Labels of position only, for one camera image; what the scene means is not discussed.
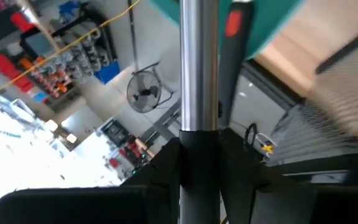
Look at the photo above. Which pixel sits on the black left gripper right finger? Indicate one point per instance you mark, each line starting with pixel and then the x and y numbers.
pixel 291 205

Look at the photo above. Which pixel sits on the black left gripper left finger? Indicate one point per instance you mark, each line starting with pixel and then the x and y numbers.
pixel 104 205

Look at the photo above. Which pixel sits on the black vented case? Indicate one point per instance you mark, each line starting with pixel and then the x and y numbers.
pixel 331 118

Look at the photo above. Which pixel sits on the black floor fan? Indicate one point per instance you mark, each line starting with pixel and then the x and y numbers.
pixel 144 91

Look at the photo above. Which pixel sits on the blue box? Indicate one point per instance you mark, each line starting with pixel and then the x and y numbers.
pixel 107 72

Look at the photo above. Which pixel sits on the metal rack with small bins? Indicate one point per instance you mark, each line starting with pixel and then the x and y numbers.
pixel 82 49

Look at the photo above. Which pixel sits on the red storage bin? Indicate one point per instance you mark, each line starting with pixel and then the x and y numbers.
pixel 8 70

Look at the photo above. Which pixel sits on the teal plastic bin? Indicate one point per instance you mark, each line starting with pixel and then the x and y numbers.
pixel 269 18

